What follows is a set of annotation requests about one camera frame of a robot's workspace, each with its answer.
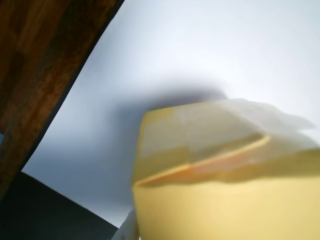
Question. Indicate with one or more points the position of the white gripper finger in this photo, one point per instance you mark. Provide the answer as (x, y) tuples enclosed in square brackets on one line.
[(127, 232)]

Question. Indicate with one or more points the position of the yellow paper box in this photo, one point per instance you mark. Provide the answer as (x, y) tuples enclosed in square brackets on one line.
[(225, 200)]

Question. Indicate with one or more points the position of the black mat with WRO print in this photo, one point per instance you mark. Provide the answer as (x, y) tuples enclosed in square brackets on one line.
[(37, 212)]

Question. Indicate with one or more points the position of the white paper sheet marked 2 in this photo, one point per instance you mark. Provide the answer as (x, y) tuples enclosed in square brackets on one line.
[(187, 45)]

